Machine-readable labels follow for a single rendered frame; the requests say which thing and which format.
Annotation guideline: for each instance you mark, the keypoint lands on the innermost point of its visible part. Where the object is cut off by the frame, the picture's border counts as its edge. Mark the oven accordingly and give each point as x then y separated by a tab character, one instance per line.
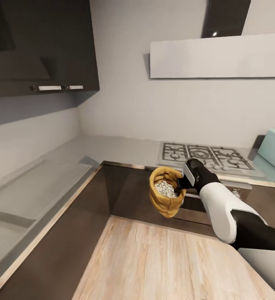
192	212

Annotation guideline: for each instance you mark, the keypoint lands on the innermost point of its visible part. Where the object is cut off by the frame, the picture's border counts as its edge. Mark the cabinet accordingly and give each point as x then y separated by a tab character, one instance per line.
46	47

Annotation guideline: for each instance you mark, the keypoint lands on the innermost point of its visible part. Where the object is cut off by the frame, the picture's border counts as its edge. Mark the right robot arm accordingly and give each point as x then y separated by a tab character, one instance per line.
234	222

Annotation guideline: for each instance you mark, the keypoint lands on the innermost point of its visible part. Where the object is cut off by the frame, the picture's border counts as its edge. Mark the popcorn bag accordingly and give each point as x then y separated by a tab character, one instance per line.
166	205

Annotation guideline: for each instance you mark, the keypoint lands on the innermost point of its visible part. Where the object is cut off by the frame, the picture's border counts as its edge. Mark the range hood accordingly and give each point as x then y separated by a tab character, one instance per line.
223	51

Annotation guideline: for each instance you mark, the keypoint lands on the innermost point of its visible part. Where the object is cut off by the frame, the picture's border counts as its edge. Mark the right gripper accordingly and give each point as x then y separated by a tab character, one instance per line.
182	183

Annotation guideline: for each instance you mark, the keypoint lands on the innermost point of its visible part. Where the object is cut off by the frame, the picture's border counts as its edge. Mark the drop in sink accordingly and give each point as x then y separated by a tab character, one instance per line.
28	197

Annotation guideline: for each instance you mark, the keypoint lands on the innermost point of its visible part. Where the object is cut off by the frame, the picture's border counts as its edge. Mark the burner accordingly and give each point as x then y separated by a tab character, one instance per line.
215	158

